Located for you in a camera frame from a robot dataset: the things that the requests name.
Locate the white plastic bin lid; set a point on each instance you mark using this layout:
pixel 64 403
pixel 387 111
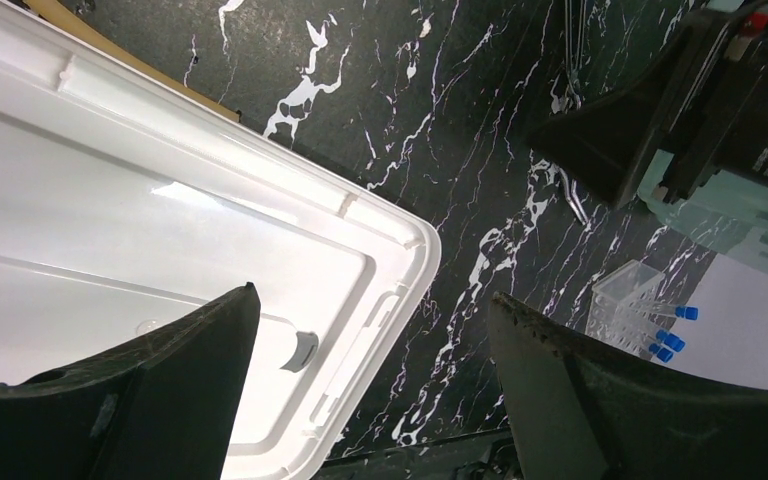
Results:
pixel 124 205

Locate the metal wire test tube holder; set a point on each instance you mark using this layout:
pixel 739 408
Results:
pixel 575 18

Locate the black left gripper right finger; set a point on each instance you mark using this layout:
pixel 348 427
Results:
pixel 581 409

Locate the blue-capped tube in rack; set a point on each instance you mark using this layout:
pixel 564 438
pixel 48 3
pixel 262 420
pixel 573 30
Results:
pixel 668 310

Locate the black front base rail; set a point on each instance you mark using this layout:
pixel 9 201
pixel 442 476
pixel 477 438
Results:
pixel 486 455

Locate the light teal plastic bin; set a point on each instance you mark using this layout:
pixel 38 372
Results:
pixel 728 215

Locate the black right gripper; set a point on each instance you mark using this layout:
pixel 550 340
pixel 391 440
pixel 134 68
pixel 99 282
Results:
pixel 608 144

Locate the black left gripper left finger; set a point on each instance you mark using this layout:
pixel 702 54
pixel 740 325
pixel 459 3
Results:
pixel 160 406

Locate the clear test tube rack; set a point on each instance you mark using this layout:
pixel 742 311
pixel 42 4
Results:
pixel 611 319

